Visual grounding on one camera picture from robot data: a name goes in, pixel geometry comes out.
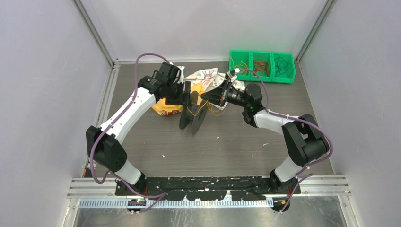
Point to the slotted aluminium rail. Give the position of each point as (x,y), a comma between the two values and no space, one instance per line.
(141,203)

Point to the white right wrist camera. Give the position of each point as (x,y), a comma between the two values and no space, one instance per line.
(231,76)

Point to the black cable spool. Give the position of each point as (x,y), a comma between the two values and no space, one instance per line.
(196,120)

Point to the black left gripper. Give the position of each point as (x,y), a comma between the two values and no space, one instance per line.
(184,98)

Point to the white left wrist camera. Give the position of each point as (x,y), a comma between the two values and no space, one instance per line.
(180,74)

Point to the green three-compartment bin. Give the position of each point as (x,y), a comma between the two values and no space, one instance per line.
(271,67)

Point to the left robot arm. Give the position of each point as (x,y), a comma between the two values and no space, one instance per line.
(104,143)

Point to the white patterned cloth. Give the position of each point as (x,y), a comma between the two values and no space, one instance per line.
(205,80)

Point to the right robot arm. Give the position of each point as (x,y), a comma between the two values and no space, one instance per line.
(304,141)

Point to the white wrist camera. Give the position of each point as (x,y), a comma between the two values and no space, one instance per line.
(231,76)
(180,74)

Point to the yellow snack bag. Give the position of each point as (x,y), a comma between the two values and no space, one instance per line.
(164,109)

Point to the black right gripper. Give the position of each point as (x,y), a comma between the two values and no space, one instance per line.
(216,96)

